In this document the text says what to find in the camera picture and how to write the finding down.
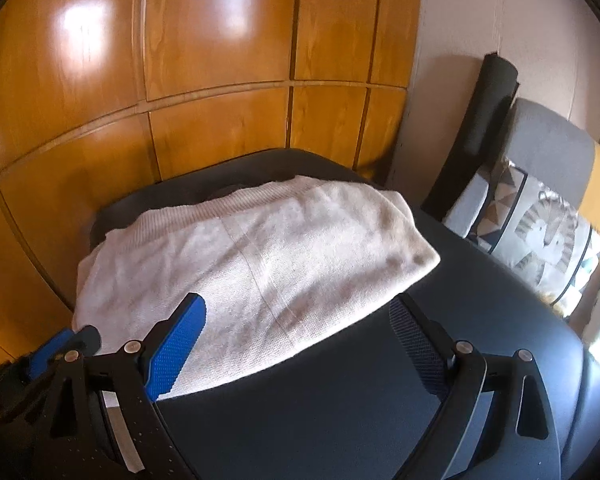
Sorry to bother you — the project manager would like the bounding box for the beige knit sweater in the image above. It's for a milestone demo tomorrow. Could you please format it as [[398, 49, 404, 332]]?
[[72, 177, 440, 396]]

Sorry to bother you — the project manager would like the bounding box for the black padded table mat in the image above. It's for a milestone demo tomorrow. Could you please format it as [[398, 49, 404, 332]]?
[[86, 146, 600, 480]]

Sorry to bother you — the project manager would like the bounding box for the tiger print cushion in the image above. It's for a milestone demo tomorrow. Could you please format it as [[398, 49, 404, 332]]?
[[468, 162, 600, 318]]

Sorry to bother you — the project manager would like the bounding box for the grey yellow blue sofa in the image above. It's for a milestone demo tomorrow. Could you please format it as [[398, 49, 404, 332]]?
[[442, 96, 600, 361]]

